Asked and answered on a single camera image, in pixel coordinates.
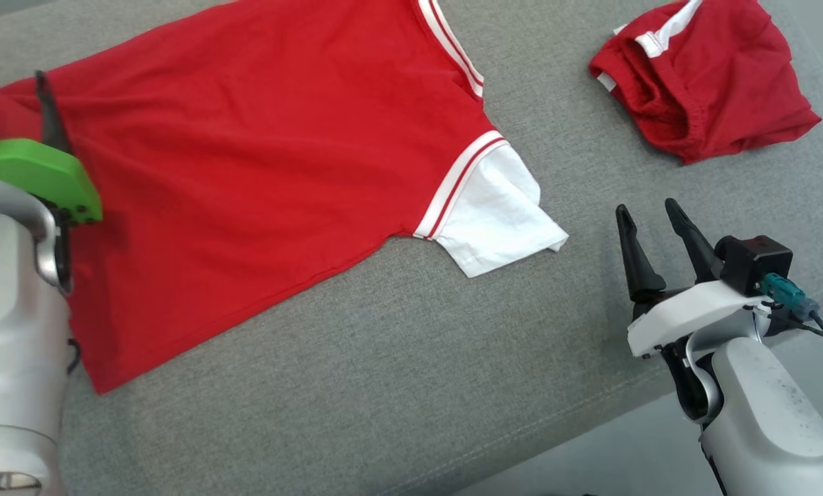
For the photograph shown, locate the red shorts with white stripe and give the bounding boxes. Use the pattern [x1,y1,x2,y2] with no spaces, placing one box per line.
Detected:
[588,0,823,166]

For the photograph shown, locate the black cable with teal plug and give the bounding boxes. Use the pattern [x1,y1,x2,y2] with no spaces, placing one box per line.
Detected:
[761,272,823,367]

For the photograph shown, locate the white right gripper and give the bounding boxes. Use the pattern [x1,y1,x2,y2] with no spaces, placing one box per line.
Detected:
[615,198,774,360]

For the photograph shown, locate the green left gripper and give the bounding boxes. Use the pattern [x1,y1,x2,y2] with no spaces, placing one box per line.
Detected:
[0,70,103,225]

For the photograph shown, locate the red T-shirt with white sleeves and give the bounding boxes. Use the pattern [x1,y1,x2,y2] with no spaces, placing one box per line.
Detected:
[0,0,570,395]

